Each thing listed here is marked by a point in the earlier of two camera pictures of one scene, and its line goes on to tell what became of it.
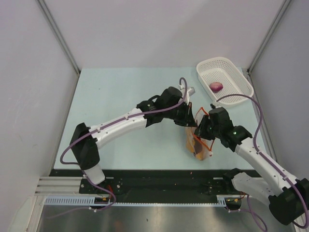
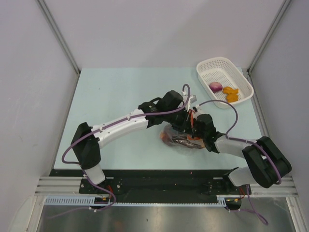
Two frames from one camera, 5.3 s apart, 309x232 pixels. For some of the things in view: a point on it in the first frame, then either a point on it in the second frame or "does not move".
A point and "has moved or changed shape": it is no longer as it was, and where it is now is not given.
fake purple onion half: [216, 86] does not move
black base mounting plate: [155, 186] does not move
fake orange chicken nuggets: [189, 140] → [232, 94]
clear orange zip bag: [200, 148] has moved or changed shape
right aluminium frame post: [281, 11] does not move
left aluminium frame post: [60, 36] does not move
